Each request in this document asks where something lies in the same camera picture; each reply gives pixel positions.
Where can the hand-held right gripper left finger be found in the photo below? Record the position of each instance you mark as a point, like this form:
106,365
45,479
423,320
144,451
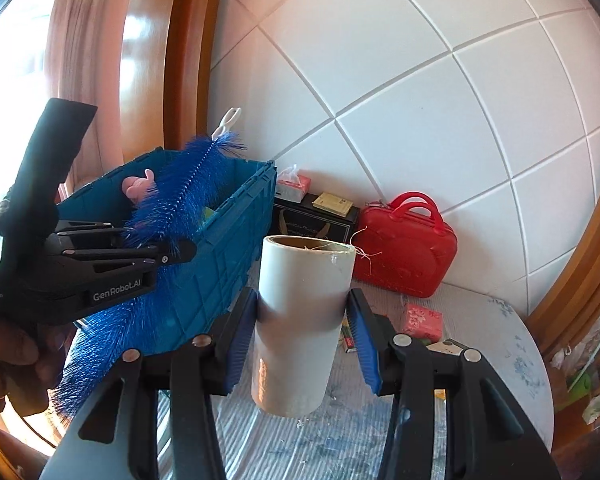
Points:
242,340

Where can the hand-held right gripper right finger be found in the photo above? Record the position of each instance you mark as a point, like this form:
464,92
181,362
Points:
365,345

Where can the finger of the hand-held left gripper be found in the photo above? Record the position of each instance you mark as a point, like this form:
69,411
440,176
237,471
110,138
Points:
145,257
95,230

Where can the white paper roll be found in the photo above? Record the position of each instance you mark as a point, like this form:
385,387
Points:
300,320

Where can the blue plastic crate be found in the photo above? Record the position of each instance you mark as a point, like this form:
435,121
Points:
215,270

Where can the blue bristle brush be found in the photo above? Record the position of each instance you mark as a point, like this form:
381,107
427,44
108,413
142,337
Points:
190,180

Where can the person's left hand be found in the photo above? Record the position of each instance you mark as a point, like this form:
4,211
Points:
2,352

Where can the orange green printed box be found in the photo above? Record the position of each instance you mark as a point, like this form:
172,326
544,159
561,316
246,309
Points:
349,335

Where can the pink toy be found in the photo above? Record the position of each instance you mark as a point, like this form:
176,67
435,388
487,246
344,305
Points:
137,187

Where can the pink floral tissue pack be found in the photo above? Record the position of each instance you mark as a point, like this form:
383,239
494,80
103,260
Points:
422,320

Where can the tall white green box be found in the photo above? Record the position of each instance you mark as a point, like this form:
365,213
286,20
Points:
442,346

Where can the red hard case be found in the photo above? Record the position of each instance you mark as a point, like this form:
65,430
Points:
405,255

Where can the blue patterned tablecloth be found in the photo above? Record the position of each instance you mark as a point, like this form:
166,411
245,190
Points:
330,440

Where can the black gift box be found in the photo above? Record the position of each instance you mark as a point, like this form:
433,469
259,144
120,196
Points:
305,220

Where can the small yellow box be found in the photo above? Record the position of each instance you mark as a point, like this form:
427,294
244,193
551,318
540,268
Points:
332,204

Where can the open pink tissue pack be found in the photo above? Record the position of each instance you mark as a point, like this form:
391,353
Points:
295,190

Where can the wooden window frame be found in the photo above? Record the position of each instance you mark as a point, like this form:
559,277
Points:
145,60

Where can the wooden door frame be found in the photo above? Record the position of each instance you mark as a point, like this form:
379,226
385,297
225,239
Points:
570,270

